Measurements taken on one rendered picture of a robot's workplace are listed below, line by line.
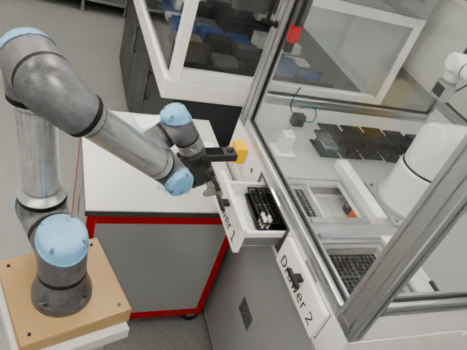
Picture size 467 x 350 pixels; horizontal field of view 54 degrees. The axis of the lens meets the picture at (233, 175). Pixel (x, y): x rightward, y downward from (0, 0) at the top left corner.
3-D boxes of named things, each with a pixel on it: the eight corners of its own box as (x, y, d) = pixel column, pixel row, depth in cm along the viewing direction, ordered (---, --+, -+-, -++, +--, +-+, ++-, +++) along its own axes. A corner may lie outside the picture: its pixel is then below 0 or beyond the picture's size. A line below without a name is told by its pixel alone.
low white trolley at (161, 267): (67, 337, 195) (85, 210, 151) (67, 230, 240) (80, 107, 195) (197, 326, 218) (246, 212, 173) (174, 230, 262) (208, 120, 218)
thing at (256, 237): (238, 246, 148) (243, 233, 144) (218, 192, 166) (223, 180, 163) (340, 245, 163) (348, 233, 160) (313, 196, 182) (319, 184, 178)
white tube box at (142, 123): (139, 138, 190) (141, 128, 187) (131, 126, 195) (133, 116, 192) (167, 135, 197) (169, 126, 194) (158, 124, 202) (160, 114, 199)
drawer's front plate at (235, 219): (233, 253, 147) (242, 230, 141) (211, 192, 168) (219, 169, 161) (238, 253, 148) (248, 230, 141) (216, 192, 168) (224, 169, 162)
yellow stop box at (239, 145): (231, 163, 181) (236, 149, 177) (226, 152, 186) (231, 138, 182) (242, 164, 183) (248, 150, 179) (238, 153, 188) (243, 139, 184)
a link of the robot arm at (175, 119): (151, 112, 124) (177, 96, 126) (167, 141, 132) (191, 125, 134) (163, 125, 119) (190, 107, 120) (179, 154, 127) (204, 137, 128)
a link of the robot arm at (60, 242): (45, 294, 108) (44, 255, 100) (28, 254, 115) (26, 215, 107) (94, 277, 115) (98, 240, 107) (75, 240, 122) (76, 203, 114)
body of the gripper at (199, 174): (188, 174, 144) (174, 148, 136) (214, 163, 144) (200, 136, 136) (194, 191, 139) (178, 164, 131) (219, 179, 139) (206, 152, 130)
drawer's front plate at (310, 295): (309, 338, 130) (324, 316, 124) (275, 258, 151) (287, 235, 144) (314, 337, 131) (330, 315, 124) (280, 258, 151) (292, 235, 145)
